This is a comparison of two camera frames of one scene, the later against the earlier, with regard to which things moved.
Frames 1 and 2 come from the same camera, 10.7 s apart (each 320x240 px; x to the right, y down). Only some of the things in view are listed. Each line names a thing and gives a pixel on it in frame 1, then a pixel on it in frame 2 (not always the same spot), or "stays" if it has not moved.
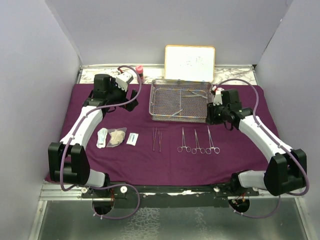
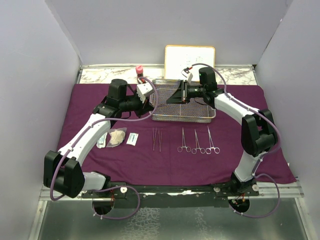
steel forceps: [208, 150] stays
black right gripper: [211, 118] -> [177, 97]
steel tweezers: [159, 139] stays
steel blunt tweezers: [201, 150] stays
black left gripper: [124, 100] -> [144, 108]
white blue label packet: [132, 139] stays
